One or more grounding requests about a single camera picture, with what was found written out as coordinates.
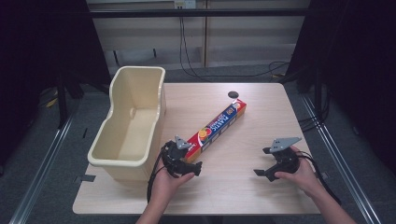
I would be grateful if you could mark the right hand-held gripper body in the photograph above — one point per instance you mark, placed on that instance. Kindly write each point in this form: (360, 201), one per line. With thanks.
(285, 161)

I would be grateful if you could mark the black curtain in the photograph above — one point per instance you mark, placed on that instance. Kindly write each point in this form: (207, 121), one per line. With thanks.
(40, 46)
(358, 62)

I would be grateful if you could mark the black table grommet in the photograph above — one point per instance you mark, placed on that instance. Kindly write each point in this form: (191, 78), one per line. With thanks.
(233, 94)

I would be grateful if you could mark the metal floor rail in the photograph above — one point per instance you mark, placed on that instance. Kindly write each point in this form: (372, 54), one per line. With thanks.
(43, 161)
(342, 161)

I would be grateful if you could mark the person's left hand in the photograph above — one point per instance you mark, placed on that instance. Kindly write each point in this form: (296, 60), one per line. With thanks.
(165, 188)

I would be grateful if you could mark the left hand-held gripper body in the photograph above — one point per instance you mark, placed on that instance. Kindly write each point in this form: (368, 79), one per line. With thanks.
(174, 158)

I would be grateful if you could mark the cream plastic bin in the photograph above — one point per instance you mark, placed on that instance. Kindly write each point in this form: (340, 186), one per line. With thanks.
(137, 124)

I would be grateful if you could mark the person's right hand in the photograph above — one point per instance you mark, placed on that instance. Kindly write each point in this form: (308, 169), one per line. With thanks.
(303, 177)

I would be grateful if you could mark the black horizontal bar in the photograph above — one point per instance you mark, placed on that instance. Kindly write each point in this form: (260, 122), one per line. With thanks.
(199, 12)

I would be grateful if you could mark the white wall socket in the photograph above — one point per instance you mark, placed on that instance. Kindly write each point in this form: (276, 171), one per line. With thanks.
(185, 4)

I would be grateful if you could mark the red and blue wrap box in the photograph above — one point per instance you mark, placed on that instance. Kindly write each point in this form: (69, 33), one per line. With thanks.
(221, 123)

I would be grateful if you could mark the black metal stand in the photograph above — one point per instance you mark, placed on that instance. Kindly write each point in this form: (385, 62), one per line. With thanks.
(62, 102)

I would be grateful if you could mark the black tape strip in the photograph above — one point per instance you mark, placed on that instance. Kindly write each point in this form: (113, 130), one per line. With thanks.
(85, 178)

